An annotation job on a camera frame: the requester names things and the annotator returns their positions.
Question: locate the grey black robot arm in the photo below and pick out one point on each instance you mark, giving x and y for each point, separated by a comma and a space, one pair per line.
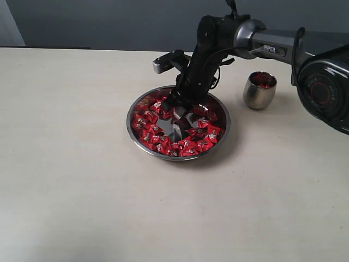
319, 66

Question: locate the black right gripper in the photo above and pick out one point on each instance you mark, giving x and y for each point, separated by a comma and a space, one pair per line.
215, 40

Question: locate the stainless steel cup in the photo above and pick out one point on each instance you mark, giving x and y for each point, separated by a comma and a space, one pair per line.
259, 90

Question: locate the round stainless steel plate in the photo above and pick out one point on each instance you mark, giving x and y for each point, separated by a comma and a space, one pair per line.
163, 139

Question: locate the red candy wrapper packet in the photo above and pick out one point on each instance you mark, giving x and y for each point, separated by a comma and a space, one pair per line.
139, 123
212, 135
188, 149

